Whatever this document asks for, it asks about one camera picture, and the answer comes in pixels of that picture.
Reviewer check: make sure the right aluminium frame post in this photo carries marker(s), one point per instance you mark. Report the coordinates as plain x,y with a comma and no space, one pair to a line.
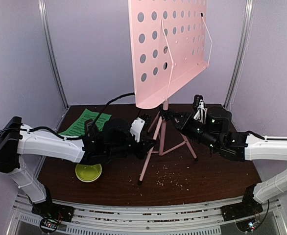
243,44

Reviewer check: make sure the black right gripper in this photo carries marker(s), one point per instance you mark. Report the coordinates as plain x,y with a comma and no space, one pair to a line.
185,123

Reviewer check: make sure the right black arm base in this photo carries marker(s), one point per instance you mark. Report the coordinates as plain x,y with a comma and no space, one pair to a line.
247,207

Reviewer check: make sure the brown wooden metronome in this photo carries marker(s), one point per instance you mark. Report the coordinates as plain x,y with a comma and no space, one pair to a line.
90,128

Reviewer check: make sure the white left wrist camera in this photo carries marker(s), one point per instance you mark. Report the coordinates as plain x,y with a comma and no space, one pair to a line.
138,125

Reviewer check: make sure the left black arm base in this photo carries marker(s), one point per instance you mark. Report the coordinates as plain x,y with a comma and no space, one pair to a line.
50,210

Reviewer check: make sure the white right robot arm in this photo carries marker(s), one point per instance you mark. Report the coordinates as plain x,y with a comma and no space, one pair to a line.
265,148

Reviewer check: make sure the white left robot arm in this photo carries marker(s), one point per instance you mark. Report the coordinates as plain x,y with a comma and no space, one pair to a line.
18,139

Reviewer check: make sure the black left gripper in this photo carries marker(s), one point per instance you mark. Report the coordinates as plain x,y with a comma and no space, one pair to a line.
146,141

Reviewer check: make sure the aluminium frame post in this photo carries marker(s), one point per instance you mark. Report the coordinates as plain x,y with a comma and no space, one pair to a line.
243,44
51,54

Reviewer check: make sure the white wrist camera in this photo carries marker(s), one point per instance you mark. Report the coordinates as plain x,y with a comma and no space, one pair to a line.
199,107
138,125

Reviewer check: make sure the green plastic bowl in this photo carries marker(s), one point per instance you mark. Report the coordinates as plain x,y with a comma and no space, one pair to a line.
88,173

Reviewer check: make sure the left aluminium frame post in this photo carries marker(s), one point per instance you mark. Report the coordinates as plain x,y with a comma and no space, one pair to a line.
51,54

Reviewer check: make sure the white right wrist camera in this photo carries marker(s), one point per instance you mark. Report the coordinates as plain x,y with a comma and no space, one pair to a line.
199,107

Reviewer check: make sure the pink music stand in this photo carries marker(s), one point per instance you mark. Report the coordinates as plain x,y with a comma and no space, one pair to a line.
168,51

